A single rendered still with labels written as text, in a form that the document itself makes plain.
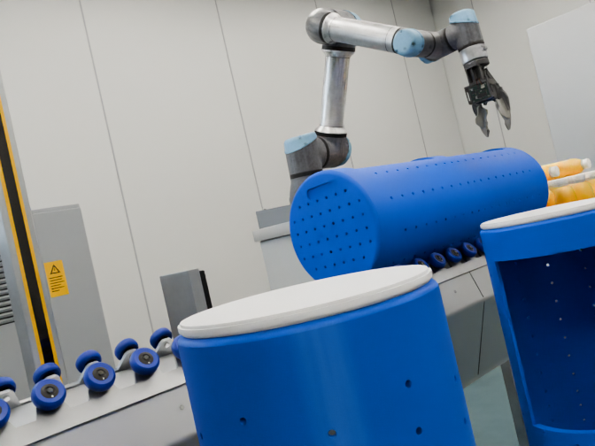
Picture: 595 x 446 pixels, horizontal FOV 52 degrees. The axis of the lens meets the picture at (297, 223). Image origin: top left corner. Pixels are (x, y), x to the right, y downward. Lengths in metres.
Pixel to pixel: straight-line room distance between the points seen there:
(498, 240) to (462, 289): 0.33
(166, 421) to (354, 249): 0.61
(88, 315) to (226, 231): 2.10
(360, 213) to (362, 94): 4.75
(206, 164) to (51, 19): 1.42
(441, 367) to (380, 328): 0.09
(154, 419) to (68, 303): 1.79
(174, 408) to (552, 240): 0.74
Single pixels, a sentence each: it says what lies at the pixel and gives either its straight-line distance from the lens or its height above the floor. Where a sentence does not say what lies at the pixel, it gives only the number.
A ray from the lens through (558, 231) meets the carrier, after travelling 1.23.
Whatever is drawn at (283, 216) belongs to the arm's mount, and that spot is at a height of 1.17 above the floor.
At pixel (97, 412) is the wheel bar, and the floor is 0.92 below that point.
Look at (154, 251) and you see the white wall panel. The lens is 4.34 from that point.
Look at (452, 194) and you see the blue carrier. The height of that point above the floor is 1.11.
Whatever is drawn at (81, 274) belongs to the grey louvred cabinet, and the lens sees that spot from 2.76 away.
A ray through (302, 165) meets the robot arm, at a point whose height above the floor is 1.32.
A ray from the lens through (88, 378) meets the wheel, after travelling 0.95.
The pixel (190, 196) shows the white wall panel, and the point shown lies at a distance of 4.56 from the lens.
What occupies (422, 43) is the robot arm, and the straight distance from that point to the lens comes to 1.82.
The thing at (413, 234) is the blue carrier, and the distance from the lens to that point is 1.44.
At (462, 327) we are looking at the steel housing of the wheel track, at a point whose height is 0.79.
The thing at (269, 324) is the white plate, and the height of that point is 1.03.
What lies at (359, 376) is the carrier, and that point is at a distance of 0.54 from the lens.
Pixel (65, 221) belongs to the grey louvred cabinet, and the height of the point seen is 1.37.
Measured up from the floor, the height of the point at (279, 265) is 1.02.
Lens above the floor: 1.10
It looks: 1 degrees up
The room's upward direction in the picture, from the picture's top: 13 degrees counter-clockwise
